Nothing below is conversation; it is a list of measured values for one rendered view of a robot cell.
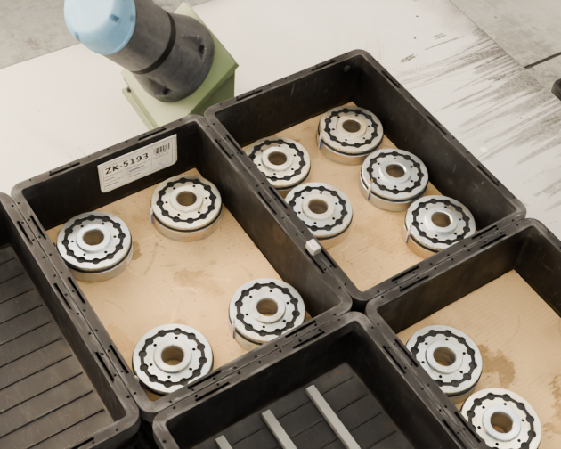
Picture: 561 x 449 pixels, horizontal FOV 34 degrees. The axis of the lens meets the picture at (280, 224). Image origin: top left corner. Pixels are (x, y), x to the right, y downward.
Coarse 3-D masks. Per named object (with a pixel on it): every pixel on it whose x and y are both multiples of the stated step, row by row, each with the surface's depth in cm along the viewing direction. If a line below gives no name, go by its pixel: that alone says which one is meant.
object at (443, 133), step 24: (312, 72) 142; (384, 72) 144; (240, 96) 138; (408, 96) 140; (216, 120) 135; (432, 120) 138; (456, 144) 135; (480, 168) 132; (504, 192) 129; (288, 216) 124; (480, 240) 124; (336, 264) 120; (432, 264) 121; (384, 288) 118
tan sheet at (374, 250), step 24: (312, 120) 150; (312, 144) 147; (384, 144) 148; (312, 168) 143; (336, 168) 144; (360, 168) 144; (360, 192) 141; (432, 192) 142; (360, 216) 138; (384, 216) 138; (360, 240) 135; (384, 240) 135; (360, 264) 132; (384, 264) 133; (408, 264) 133; (360, 288) 130
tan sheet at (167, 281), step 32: (128, 224) 134; (224, 224) 135; (160, 256) 131; (192, 256) 131; (224, 256) 132; (256, 256) 132; (96, 288) 127; (128, 288) 127; (160, 288) 128; (192, 288) 128; (224, 288) 128; (128, 320) 124; (160, 320) 124; (192, 320) 125; (224, 320) 125; (128, 352) 121; (224, 352) 122
